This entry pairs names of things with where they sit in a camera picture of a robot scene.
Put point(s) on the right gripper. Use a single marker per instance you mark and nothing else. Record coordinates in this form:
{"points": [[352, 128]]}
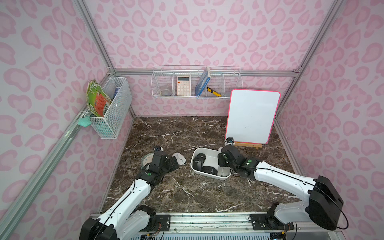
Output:
{"points": [[222, 159]]}

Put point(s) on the white mesh wall basket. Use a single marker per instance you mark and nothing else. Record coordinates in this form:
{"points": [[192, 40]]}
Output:
{"points": [[109, 127]]}

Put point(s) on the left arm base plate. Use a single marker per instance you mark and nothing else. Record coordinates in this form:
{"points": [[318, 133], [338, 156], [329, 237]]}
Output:
{"points": [[158, 223]]}

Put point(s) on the teal clip holder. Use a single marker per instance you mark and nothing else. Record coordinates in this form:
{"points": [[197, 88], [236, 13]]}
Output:
{"points": [[85, 121]]}

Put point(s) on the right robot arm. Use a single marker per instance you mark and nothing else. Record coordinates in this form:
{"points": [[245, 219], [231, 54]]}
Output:
{"points": [[319, 201]]}

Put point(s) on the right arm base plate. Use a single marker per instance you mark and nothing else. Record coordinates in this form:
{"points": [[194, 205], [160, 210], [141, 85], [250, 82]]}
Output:
{"points": [[265, 222]]}

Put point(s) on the black mouse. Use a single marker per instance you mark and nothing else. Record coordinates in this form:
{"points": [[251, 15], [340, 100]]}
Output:
{"points": [[198, 161], [210, 170]]}

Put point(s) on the blue book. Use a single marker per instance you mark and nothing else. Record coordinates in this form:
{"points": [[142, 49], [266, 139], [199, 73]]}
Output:
{"points": [[203, 82]]}

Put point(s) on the yellow utility knife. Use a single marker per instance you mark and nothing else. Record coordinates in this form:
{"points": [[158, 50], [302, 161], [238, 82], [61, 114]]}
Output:
{"points": [[215, 93]]}

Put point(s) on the wooden easel stand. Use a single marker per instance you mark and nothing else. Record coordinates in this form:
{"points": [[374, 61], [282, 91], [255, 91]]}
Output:
{"points": [[256, 146]]}

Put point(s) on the white pink mouse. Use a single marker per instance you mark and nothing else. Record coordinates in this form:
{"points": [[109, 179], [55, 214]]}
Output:
{"points": [[181, 160]]}

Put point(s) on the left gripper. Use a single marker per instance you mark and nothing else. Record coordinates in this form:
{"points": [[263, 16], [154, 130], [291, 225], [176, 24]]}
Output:
{"points": [[173, 163]]}

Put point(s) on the white storage box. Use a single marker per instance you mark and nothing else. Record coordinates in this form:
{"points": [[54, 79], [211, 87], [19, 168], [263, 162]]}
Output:
{"points": [[205, 162]]}

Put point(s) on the pink white calculator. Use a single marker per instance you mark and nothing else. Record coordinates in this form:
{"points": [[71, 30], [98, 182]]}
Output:
{"points": [[183, 86]]}

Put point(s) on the green round clock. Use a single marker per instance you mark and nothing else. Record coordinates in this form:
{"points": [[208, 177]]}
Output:
{"points": [[147, 159]]}

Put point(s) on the green snack bag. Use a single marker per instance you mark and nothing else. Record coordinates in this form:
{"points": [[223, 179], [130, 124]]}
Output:
{"points": [[97, 101]]}

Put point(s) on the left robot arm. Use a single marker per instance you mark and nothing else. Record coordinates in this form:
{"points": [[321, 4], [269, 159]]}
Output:
{"points": [[127, 216]]}

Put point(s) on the white wire wall shelf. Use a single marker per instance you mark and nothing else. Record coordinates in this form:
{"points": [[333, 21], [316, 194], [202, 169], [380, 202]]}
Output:
{"points": [[223, 79]]}

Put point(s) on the clear tape roll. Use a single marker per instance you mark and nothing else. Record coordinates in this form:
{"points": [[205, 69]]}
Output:
{"points": [[166, 91]]}

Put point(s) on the white board pink frame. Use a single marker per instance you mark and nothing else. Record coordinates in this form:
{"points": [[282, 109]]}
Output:
{"points": [[251, 115]]}

